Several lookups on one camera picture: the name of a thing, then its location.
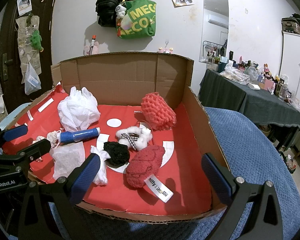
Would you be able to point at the teal bed sheet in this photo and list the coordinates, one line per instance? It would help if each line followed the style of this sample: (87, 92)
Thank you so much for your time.
(20, 110)

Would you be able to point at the small woven basket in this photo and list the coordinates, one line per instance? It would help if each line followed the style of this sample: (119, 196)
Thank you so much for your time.
(265, 129)

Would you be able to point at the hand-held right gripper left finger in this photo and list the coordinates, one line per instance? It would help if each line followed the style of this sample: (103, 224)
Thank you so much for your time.
(86, 175)

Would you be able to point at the red plush toy with label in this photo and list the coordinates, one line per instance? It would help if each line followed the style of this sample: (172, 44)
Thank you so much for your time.
(145, 162)

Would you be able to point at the green tote bag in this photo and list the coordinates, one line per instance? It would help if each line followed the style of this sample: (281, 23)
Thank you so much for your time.
(140, 20)

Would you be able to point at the table with dark cloth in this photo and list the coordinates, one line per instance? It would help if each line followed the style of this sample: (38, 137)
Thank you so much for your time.
(265, 107)

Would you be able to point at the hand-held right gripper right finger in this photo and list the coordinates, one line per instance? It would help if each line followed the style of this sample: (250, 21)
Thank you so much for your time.
(215, 177)

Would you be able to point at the orange tassel charm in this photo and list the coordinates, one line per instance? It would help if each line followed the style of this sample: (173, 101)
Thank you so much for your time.
(119, 28)

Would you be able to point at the small cluttered bin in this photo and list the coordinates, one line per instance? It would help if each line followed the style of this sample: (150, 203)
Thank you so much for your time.
(288, 162)

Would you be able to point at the clear plastic bag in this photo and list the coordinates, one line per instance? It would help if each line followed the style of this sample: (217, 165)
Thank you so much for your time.
(32, 80)

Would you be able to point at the wall mirror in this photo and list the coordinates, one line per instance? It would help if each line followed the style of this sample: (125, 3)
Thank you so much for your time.
(215, 10)

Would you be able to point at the cream crochet piece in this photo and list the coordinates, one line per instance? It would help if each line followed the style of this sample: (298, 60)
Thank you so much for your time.
(52, 137)

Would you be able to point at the red crocheted item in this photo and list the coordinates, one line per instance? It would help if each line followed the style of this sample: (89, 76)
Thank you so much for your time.
(157, 110)

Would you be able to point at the white gauze bag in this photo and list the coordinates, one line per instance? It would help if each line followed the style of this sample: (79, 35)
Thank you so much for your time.
(67, 157)

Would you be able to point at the green frog plush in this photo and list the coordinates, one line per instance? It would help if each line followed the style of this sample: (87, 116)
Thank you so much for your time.
(36, 40)

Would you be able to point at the white wardrobe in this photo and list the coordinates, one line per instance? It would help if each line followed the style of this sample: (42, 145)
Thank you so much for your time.
(292, 55)

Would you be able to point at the white door poster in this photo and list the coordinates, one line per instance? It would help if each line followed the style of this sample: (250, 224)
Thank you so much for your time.
(24, 3)

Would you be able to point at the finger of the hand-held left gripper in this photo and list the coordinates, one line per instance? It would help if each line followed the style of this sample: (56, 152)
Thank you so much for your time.
(37, 147)
(15, 132)

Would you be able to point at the panda plush charm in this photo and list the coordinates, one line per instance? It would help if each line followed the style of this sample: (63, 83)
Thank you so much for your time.
(121, 10)

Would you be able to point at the dark wooden door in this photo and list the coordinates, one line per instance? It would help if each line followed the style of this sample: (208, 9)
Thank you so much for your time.
(11, 92)

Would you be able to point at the pink pig plush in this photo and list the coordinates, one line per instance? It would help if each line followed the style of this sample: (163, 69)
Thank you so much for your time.
(86, 50)

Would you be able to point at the white knotted cloth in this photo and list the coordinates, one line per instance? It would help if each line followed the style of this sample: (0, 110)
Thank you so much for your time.
(101, 175)

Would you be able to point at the black backpack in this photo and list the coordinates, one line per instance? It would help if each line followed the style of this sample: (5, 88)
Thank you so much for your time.
(106, 10)

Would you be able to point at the blue roll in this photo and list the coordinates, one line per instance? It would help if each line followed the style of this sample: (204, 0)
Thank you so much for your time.
(75, 135)

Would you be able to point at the cardboard box with red lining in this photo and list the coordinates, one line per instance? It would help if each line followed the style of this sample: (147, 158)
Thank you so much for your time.
(115, 75)

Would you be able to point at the clear hanging organizer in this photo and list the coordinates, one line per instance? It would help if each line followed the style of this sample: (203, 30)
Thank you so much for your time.
(23, 42)

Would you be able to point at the white mesh bath pouf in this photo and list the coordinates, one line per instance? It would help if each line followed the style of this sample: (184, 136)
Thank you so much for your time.
(77, 110)

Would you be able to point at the black knit scrunchie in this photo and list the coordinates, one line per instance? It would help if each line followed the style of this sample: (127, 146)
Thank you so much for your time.
(116, 153)

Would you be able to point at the white plush with checked bow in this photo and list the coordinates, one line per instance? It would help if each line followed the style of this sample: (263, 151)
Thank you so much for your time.
(142, 140)

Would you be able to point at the blue towelling blanket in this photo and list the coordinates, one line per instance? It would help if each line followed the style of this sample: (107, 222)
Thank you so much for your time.
(252, 155)

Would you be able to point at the dark suitcase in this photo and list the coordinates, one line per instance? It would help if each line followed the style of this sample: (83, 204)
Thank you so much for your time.
(292, 23)

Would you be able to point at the white stick with orange tip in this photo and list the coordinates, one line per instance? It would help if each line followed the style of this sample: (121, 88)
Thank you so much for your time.
(92, 43)

